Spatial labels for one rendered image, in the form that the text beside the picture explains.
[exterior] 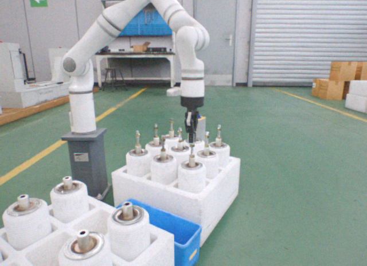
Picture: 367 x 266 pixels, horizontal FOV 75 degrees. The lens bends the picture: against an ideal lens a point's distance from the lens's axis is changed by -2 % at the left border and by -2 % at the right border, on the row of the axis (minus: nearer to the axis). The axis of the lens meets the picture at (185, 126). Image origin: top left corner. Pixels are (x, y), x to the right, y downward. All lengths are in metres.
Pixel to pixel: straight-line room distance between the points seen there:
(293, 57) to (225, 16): 1.83
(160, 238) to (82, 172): 0.59
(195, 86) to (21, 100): 2.76
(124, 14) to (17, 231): 0.74
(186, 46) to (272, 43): 5.46
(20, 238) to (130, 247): 0.27
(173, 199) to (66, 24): 6.05
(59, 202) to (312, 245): 0.81
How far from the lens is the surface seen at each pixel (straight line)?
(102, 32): 0.99
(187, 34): 0.73
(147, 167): 0.96
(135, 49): 5.58
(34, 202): 0.75
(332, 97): 4.52
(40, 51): 6.92
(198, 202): 0.80
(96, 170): 1.13
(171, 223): 0.85
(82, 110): 1.07
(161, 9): 0.84
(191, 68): 0.74
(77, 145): 1.10
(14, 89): 3.34
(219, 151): 1.01
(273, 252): 0.93
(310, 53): 6.48
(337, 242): 1.05
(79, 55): 1.03
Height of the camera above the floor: 0.60
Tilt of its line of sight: 15 degrees down
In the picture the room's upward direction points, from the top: straight up
